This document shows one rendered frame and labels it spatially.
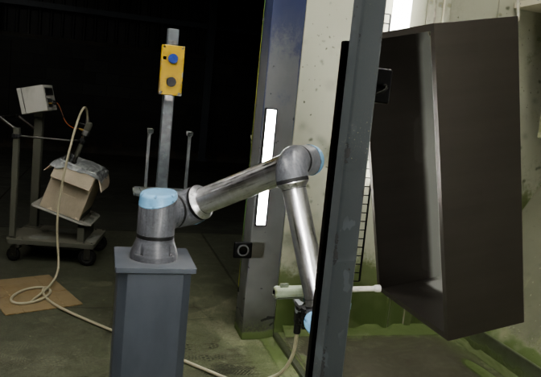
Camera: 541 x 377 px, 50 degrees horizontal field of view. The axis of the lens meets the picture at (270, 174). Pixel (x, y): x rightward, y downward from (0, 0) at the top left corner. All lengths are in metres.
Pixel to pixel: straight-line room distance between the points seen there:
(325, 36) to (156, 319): 1.71
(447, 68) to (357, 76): 1.09
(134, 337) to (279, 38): 1.65
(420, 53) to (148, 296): 1.62
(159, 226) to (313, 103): 1.23
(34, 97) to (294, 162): 2.94
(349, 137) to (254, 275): 2.16
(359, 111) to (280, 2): 2.04
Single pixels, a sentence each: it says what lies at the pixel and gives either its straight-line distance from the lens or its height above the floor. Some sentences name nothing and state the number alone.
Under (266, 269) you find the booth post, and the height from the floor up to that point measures 0.40.
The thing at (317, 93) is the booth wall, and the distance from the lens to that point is 3.17.
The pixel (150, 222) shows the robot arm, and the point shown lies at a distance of 2.32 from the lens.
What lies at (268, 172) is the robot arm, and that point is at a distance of 2.22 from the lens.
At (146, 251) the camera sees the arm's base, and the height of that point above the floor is 0.68.
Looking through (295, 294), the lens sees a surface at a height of 0.53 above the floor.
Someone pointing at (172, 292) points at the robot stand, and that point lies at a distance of 2.34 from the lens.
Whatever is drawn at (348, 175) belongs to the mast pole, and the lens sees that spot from 1.15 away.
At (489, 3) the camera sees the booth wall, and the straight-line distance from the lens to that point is 3.69.
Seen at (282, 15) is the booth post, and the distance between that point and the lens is 3.13.
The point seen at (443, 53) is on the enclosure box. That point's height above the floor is 1.53.
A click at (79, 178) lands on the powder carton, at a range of 4.37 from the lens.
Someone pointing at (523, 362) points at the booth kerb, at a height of 0.14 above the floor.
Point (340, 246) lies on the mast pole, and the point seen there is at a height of 1.03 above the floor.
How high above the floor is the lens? 1.30
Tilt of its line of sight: 7 degrees down
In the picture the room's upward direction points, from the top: 6 degrees clockwise
